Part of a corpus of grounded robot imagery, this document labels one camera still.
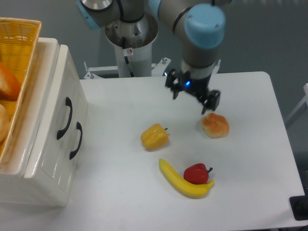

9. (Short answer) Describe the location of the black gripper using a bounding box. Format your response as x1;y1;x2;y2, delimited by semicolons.
165;69;221;115

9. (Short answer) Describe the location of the white top drawer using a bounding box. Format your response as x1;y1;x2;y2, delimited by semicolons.
24;45;88;195

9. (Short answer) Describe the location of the white drawer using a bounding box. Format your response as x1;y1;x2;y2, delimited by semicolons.
24;45;88;195
56;121;83;206

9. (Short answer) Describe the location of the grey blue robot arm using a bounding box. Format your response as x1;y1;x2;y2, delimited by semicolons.
77;0;226;111

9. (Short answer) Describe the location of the white bottom drawer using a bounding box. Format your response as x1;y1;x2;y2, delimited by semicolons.
56;121;83;206

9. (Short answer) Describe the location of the white drawer cabinet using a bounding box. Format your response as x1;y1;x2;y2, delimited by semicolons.
0;37;70;207

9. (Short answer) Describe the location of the orange bread roll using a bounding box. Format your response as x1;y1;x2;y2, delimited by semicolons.
202;113;230;139

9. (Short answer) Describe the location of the yellow bell pepper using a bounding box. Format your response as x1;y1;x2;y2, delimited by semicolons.
141;124;169;150

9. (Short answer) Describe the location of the red bell pepper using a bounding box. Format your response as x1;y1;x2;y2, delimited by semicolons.
183;163;213;185

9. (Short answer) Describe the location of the yellow banana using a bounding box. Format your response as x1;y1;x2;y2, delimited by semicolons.
159;159;215;199

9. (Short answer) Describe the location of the black device at edge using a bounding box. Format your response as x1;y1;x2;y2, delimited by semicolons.
289;195;308;221

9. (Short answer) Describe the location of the yellow wicker basket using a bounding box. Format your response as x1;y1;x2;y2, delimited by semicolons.
0;17;41;164

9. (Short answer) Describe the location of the orange bread piece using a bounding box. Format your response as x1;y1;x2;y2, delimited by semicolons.
0;62;21;101

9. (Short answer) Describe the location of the white frame at right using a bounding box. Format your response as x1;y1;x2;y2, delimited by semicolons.
284;83;308;129

